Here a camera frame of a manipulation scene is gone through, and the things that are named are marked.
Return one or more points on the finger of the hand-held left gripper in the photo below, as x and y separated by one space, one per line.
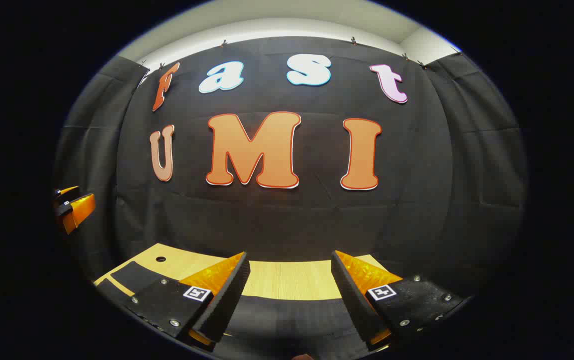
80 210
66 191

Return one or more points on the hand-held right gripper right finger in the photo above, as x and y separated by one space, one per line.
352 305

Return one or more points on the black backdrop cloth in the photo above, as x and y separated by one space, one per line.
286 220

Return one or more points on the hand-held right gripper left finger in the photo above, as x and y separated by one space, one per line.
226 305

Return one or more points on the dark denim jeans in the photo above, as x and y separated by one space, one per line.
292 322

